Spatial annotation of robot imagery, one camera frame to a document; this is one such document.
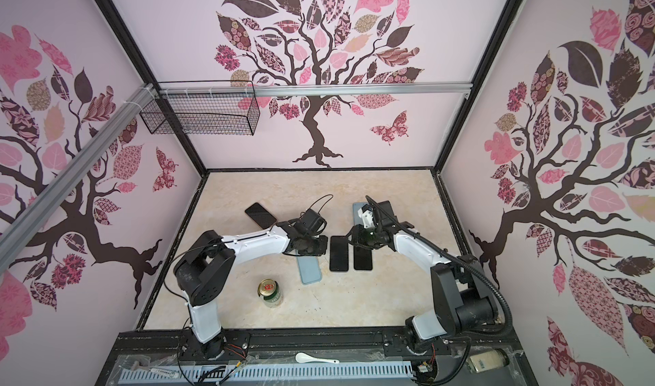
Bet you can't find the black smartphone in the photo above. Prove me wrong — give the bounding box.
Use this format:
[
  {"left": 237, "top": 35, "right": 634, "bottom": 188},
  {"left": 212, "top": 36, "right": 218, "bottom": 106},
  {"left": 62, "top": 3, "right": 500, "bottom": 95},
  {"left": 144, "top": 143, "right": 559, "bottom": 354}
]
[
  {"left": 245, "top": 203, "right": 277, "bottom": 229},
  {"left": 353, "top": 246, "right": 373, "bottom": 271},
  {"left": 329, "top": 236, "right": 349, "bottom": 273}
]

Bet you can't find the light blue phone case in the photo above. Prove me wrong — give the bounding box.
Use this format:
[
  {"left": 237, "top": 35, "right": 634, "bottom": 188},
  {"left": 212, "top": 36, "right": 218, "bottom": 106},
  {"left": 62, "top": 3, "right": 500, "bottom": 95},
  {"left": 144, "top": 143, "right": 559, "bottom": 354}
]
[
  {"left": 352, "top": 203, "right": 368, "bottom": 226},
  {"left": 297, "top": 256, "right": 322, "bottom": 285}
]

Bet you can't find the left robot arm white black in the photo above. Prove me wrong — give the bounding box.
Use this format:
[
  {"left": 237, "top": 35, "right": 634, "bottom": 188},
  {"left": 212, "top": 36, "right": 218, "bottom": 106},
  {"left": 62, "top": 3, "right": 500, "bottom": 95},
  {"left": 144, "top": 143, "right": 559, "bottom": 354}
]
[{"left": 173, "top": 219, "right": 327, "bottom": 360}]

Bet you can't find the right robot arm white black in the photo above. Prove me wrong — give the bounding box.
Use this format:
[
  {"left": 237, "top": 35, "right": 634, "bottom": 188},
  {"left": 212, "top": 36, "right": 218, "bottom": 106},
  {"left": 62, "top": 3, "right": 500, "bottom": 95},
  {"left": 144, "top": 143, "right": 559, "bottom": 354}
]
[{"left": 347, "top": 222, "right": 513, "bottom": 352}]

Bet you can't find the green beverage can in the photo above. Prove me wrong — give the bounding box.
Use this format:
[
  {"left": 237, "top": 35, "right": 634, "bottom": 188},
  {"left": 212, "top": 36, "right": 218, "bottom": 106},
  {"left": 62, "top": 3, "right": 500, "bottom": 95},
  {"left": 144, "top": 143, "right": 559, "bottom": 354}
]
[{"left": 258, "top": 279, "right": 282, "bottom": 308}]

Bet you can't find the white plastic spoon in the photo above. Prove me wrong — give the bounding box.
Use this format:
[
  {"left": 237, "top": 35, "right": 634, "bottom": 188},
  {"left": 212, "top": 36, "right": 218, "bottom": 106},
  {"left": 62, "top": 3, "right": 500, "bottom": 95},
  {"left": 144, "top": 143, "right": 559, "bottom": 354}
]
[{"left": 295, "top": 352, "right": 340, "bottom": 365}]

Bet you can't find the white power adapter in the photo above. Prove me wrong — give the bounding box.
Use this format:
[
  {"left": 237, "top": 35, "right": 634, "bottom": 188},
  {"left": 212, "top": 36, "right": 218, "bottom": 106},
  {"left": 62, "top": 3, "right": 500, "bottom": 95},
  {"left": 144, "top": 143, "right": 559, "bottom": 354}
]
[{"left": 466, "top": 350, "right": 509, "bottom": 374}]

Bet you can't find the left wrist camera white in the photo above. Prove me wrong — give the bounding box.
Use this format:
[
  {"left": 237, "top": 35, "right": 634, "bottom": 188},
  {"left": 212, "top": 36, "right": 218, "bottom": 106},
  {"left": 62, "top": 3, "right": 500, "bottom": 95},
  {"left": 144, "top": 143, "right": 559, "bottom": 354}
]
[{"left": 295, "top": 209, "right": 327, "bottom": 236}]

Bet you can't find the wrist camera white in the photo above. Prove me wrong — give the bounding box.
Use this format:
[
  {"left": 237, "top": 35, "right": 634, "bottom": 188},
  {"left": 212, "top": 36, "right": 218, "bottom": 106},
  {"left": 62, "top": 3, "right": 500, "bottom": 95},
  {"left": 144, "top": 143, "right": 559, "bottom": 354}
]
[
  {"left": 363, "top": 204, "right": 381, "bottom": 229},
  {"left": 295, "top": 209, "right": 327, "bottom": 236}
]

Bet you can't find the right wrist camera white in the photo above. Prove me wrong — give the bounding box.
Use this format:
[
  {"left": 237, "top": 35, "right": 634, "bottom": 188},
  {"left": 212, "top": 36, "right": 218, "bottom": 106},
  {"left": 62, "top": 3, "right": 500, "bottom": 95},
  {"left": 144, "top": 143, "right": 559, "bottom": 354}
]
[{"left": 363, "top": 204, "right": 381, "bottom": 229}]

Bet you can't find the thin black camera cable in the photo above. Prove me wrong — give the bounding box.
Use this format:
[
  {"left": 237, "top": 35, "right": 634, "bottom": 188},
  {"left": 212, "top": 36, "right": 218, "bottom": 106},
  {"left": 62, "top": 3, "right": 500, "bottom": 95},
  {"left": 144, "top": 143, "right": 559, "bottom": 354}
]
[{"left": 301, "top": 193, "right": 334, "bottom": 218}]

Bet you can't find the black wire basket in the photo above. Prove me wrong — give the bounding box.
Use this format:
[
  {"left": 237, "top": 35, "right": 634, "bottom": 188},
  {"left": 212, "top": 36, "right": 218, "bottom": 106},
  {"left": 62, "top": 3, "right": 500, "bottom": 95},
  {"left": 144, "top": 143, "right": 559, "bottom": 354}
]
[{"left": 140, "top": 79, "right": 260, "bottom": 136}]

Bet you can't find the black corrugated cable conduit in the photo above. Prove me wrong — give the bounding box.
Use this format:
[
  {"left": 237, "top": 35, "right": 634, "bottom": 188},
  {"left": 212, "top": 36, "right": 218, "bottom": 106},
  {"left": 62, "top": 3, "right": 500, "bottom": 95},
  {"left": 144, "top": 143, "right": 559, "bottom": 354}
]
[{"left": 364, "top": 195, "right": 513, "bottom": 336}]

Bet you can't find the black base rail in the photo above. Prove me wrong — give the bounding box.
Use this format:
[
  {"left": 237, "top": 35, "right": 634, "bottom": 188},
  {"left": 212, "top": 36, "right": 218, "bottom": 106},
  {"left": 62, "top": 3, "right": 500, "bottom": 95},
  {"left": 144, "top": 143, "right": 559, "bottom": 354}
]
[{"left": 95, "top": 325, "right": 537, "bottom": 385}]

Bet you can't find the aluminium rail back wall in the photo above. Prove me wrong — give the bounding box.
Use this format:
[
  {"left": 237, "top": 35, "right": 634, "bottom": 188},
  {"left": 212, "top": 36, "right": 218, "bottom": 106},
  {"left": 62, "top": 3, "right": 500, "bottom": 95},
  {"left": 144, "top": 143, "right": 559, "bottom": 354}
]
[{"left": 159, "top": 81, "right": 472, "bottom": 97}]

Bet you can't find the aluminium rail wall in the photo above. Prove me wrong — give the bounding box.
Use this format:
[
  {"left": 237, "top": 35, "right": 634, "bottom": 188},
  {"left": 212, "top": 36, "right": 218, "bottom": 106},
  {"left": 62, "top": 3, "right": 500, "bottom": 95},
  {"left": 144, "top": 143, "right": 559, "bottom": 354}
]
[
  {"left": 159, "top": 81, "right": 472, "bottom": 97},
  {"left": 1, "top": 84, "right": 157, "bottom": 272}
]

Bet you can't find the white slotted cable duct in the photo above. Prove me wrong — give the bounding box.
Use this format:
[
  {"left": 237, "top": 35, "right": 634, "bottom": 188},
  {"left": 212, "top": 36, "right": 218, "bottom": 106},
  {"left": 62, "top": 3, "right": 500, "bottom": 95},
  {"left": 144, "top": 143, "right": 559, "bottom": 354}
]
[{"left": 110, "top": 361, "right": 413, "bottom": 385}]

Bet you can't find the aluminium rail left wall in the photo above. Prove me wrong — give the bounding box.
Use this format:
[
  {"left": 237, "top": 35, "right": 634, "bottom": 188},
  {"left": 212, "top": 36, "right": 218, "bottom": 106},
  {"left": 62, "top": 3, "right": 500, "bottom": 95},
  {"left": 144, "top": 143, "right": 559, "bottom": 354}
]
[{"left": 1, "top": 84, "right": 157, "bottom": 272}]

